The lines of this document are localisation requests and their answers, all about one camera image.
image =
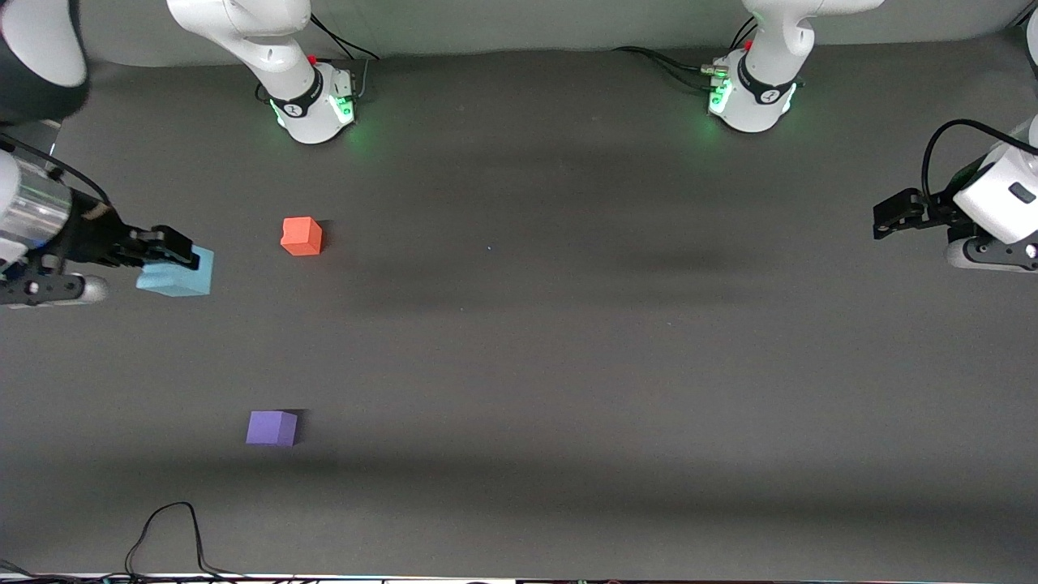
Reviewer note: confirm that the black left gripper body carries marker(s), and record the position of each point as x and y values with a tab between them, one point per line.
932	212

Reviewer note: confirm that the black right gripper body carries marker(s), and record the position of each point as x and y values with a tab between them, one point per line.
91	238

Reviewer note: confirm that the light blue foam block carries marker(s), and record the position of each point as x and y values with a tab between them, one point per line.
182	281

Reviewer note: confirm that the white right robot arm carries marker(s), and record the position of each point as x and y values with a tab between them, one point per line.
243	24

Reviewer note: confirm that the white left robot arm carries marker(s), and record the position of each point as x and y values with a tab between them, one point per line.
762	89

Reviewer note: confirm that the orange foam block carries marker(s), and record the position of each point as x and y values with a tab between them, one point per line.
301	236

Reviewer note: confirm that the purple foam block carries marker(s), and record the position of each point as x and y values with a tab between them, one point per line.
270	427

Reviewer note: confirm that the dark grey table mat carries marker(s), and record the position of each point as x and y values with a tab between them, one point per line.
519	365

